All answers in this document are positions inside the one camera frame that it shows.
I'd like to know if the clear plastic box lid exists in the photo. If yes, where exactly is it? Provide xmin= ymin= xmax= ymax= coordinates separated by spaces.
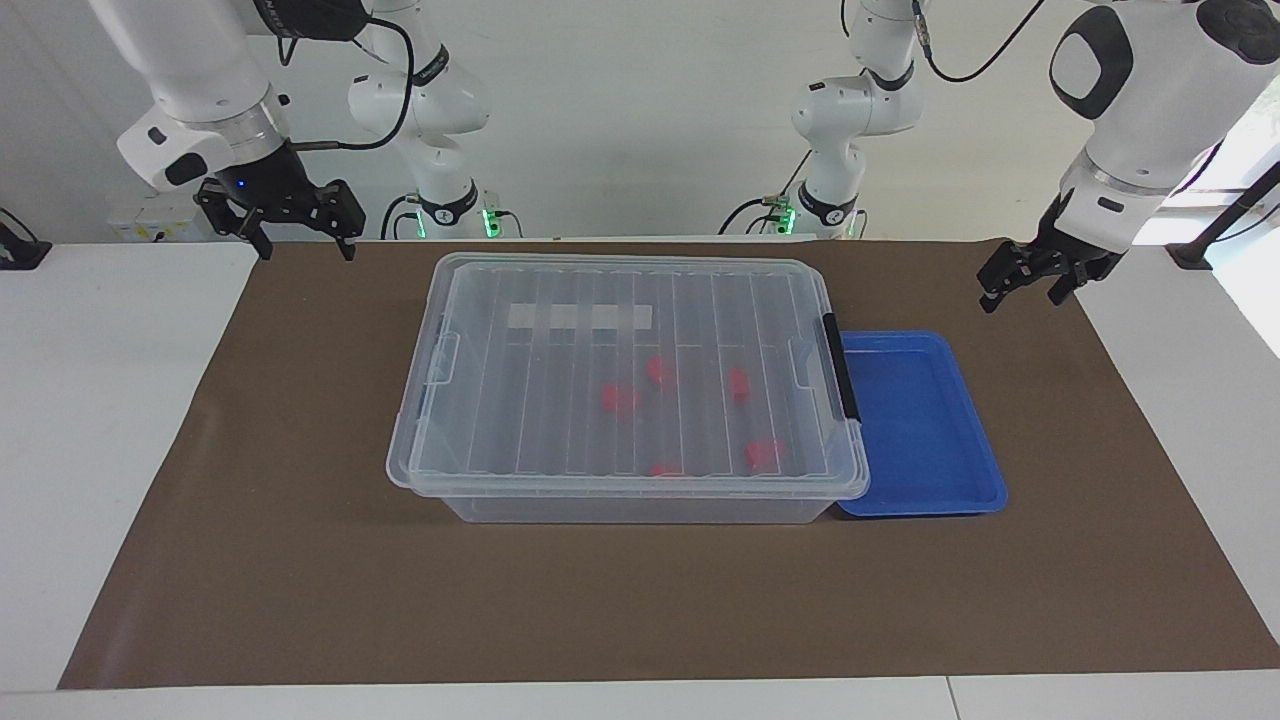
xmin=386 ymin=252 xmax=871 ymax=501

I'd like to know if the blue plastic tray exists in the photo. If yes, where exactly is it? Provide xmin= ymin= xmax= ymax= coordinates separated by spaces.
xmin=835 ymin=330 xmax=1008 ymax=518

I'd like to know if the clear plastic storage box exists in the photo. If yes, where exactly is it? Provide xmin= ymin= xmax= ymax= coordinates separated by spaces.
xmin=400 ymin=255 xmax=869 ymax=526

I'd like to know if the white power strip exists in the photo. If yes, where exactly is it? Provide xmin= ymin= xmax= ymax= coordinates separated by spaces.
xmin=108 ymin=195 xmax=211 ymax=243

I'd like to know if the black stand with pole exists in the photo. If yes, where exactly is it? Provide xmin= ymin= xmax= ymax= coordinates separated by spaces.
xmin=1165 ymin=160 xmax=1280 ymax=271

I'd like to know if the bright window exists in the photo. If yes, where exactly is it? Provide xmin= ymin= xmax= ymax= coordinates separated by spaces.
xmin=1165 ymin=80 xmax=1280 ymax=246

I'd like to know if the brown table mat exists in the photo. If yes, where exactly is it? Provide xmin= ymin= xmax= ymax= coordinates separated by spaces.
xmin=58 ymin=238 xmax=1280 ymax=691

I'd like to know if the black right base cable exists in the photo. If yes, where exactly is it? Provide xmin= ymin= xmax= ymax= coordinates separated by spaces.
xmin=380 ymin=193 xmax=426 ymax=241

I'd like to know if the black base cable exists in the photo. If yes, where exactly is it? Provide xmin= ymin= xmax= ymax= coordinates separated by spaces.
xmin=380 ymin=193 xmax=426 ymax=241
xmin=718 ymin=150 xmax=813 ymax=236

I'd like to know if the black box latch handle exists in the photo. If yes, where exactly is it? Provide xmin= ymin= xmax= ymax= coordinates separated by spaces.
xmin=822 ymin=313 xmax=862 ymax=424

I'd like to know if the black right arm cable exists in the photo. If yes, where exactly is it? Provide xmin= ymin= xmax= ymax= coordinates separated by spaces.
xmin=270 ymin=15 xmax=416 ymax=153

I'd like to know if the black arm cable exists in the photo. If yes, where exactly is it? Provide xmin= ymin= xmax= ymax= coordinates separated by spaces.
xmin=270 ymin=15 xmax=416 ymax=153
xmin=910 ymin=0 xmax=1046 ymax=83

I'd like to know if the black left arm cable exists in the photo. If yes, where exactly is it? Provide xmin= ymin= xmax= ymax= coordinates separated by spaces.
xmin=910 ymin=0 xmax=1046 ymax=83

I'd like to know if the black clamp mount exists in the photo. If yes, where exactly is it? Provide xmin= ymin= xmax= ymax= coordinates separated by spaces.
xmin=0 ymin=208 xmax=53 ymax=271

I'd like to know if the black left base cable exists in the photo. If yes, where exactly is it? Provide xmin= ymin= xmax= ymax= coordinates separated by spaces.
xmin=718 ymin=150 xmax=813 ymax=236

